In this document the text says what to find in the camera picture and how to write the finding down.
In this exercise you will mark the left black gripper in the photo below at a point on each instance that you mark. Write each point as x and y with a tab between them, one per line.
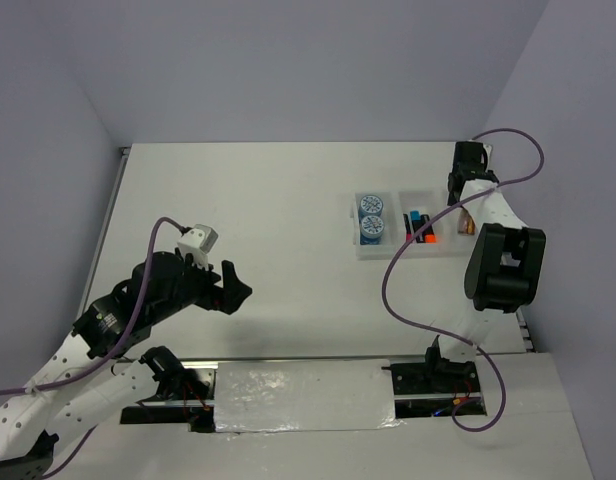
227	298

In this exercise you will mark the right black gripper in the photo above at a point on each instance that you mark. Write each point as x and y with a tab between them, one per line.
452	200

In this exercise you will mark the pink capped crayon bottle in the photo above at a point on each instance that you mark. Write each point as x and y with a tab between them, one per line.
466	224

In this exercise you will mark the blue highlighter marker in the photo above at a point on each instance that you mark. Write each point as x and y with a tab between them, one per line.
417	222

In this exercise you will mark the orange highlighter marker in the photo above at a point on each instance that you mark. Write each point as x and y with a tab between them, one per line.
428	236

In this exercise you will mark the pink highlighter marker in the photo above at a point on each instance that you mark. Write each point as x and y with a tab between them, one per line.
408	227

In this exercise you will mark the blue slime jar labelled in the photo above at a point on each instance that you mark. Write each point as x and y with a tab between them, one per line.
371	230

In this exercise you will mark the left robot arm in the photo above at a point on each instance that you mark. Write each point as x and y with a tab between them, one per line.
60	403

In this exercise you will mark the white three-compartment tray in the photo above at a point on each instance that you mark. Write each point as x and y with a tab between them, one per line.
384	220

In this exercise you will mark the silver foil sheet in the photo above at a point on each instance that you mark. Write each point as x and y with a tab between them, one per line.
304	396

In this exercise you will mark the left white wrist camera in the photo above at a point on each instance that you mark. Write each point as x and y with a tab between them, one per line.
196	244

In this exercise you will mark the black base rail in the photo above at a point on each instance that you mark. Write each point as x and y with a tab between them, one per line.
414	398

